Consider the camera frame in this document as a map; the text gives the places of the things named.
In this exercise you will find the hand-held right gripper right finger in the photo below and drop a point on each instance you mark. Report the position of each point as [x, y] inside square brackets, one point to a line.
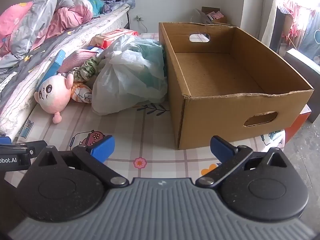
[221, 147]

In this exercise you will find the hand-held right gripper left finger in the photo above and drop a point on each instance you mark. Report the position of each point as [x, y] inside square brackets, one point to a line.
[102, 148]

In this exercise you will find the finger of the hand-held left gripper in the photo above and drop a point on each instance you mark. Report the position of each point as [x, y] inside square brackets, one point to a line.
[4, 141]

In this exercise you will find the large cardboard box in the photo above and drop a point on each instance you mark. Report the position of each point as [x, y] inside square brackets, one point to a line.
[212, 120]

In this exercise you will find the green floral cloth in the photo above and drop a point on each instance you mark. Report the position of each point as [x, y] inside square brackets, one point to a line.
[85, 70]

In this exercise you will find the blue and white tissue pack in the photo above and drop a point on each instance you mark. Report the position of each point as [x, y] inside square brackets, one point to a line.
[53, 65]

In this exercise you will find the orange patterned cloth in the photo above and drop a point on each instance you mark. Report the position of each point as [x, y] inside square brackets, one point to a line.
[81, 92]

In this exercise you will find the bed with embroidered cover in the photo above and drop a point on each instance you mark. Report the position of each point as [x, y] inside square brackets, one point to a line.
[25, 80]

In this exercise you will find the white plastic bag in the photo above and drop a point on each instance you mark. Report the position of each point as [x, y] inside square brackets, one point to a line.
[120, 85]

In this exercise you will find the pink round plush toy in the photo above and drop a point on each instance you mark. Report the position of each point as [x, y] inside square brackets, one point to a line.
[53, 92]

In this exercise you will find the orange box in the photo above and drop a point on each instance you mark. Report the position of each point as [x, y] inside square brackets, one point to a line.
[297, 127]

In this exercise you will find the red and cream wipes pack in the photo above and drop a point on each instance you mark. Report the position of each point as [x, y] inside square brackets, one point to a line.
[117, 36]

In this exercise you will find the dark grey box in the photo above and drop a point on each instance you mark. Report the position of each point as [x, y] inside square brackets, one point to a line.
[300, 65]

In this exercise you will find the small open cardboard box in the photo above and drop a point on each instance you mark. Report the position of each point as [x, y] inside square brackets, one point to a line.
[203, 18]

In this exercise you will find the pink packets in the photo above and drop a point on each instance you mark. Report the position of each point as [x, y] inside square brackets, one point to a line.
[215, 15]

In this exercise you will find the pink and grey quilt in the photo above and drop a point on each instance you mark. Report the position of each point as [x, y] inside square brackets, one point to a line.
[50, 12]

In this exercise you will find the teal patterned pillow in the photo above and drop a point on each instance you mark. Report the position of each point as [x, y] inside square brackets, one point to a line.
[96, 5]

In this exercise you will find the blue grey hanging garment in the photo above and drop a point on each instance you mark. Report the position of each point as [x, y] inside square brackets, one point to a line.
[311, 35]

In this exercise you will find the blue purple crumpled cloth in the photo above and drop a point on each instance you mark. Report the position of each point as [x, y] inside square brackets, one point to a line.
[120, 3]

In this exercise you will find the white curtain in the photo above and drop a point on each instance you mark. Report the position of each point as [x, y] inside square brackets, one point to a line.
[272, 5]

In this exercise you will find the pink hanging garment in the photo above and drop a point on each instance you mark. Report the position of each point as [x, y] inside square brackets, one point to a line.
[292, 12]

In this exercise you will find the wall socket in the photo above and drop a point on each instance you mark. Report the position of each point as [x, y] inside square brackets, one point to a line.
[139, 18]

